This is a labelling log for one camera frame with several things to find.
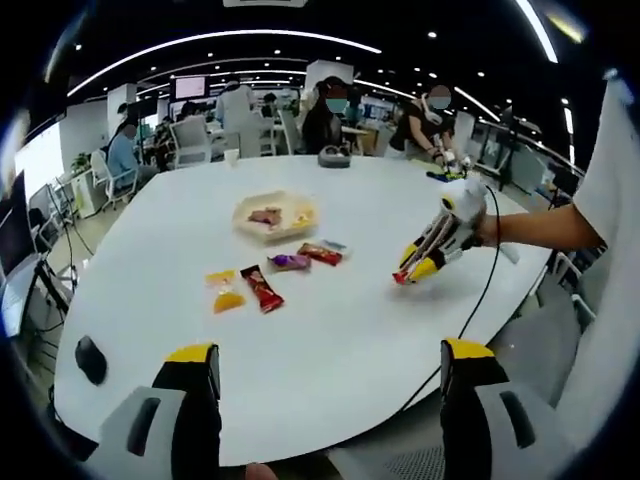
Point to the dark computer monitor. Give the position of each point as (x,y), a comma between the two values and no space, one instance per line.
(15,235)

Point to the person's left hand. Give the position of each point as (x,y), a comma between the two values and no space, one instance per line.
(261,472)

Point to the yellow food packet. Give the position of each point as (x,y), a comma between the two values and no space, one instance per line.
(304,217)
(221,278)
(229,303)

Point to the white paper cup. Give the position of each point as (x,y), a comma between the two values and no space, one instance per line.
(231,158)

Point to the purple food packet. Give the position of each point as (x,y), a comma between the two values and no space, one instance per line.
(289,262)

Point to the brown red food bar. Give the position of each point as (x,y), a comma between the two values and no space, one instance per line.
(320,254)

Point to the beige food tongs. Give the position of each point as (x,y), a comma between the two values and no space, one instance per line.
(435,237)

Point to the small red food packet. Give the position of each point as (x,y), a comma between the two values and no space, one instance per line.
(400,278)

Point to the green potted plant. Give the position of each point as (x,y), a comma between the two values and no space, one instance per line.
(81,161)

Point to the grey mesh office chair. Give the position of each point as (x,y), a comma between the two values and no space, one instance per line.
(545,345)

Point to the white low cabinet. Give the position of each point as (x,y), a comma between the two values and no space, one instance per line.
(85,195)

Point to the white office chair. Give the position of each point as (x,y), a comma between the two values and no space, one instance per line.
(100,172)
(192,145)

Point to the ceiling air conditioner vent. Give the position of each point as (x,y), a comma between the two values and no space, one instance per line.
(265,3)

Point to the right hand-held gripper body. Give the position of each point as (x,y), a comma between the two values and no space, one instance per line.
(470,202)

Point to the grey VR headset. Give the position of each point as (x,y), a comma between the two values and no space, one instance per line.
(334,159)

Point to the dark red food bar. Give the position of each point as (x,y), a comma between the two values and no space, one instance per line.
(262,289)

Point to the yellow and blue cloth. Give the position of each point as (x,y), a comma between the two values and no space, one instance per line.
(445,175)

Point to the white handheld controller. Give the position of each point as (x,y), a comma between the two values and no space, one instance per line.
(511,252)

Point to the bright display screen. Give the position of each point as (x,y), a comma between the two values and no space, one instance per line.
(190,87)

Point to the black tripod stand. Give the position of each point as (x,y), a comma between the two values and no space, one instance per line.
(509,150)

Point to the person in white shirt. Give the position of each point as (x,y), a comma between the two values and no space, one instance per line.
(605,250)

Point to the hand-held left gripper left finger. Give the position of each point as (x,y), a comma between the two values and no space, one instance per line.
(190,405)

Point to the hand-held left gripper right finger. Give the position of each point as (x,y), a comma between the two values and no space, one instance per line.
(465,405)

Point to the person's right hand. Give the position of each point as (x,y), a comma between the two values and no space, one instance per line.
(486,231)

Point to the beige hexagonal container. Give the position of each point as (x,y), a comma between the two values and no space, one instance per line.
(280,235)

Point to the blue white food packet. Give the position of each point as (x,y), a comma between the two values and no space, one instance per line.
(336,245)

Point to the long ceiling light strip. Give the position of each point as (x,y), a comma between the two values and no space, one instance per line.
(538,30)
(225,33)

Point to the black computer mouse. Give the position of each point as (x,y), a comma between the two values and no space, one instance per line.
(91,360)

